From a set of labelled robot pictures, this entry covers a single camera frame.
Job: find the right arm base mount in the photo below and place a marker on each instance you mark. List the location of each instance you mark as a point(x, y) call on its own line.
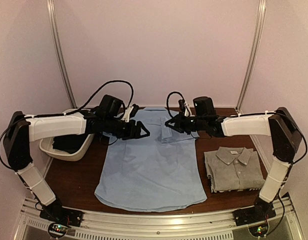
point(253, 214)

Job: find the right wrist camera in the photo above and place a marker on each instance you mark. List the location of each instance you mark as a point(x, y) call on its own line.
point(185, 108)

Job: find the front aluminium rail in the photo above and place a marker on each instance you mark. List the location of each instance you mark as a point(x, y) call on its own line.
point(217, 225)

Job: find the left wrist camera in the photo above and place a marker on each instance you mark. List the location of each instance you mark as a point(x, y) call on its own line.
point(130, 112)

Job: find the white plastic basket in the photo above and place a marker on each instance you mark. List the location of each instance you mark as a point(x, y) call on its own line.
point(60, 128)

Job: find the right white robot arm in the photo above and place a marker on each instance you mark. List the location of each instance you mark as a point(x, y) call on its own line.
point(279, 125)

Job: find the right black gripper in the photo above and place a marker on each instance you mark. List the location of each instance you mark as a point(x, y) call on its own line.
point(179, 125)

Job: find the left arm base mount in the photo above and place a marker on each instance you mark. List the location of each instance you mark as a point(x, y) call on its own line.
point(61, 215)

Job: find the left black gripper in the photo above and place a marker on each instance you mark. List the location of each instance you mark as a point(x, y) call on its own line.
point(137, 134)

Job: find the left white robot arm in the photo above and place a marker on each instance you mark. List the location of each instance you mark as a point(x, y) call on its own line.
point(24, 129)

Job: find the light blue shirt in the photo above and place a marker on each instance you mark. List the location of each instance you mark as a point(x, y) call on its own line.
point(157, 173)

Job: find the black shirt in basket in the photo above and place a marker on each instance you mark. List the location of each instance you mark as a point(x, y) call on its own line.
point(69, 143)

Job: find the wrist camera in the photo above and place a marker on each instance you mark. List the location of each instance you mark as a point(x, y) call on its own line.
point(130, 112)
point(185, 108)

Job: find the folded grey shirt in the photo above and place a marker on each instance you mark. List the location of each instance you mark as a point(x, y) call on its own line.
point(234, 169)

